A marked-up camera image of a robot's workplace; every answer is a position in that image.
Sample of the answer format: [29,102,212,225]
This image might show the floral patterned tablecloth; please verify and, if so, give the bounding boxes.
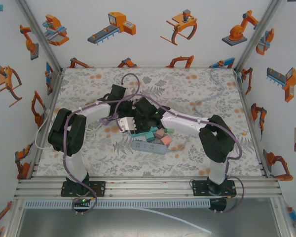
[36,66,264,177]

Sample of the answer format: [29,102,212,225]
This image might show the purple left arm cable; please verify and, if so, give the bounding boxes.
[63,73,141,216]

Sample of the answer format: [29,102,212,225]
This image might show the grey power strip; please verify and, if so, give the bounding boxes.
[131,140,168,155]

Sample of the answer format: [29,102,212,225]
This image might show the aluminium side rail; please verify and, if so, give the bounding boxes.
[27,69,65,178]
[234,69,271,178]

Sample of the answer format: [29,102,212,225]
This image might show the black controller board green light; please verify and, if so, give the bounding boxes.
[73,197,93,207]

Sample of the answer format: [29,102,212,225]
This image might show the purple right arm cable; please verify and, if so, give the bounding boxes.
[114,93,245,214]

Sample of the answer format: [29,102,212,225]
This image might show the purple power strip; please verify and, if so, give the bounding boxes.
[99,117,115,126]

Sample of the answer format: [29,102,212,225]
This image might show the aluminium front frame leg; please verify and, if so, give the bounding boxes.
[3,198,25,237]
[270,197,296,237]

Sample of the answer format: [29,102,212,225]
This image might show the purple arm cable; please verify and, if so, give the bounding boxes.
[63,73,141,216]
[114,93,245,214]

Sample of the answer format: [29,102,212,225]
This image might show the aluminium corner post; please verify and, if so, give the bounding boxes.
[14,0,64,75]
[233,0,283,72]

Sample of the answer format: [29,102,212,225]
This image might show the white slotted cable duct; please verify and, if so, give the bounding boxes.
[23,198,211,208]

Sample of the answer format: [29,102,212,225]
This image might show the grey corner cable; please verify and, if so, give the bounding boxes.
[233,70,244,91]

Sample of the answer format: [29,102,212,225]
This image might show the teal triangular power strip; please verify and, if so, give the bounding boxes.
[129,129,151,139]

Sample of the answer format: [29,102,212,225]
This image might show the black controller box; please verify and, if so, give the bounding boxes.
[209,198,227,213]

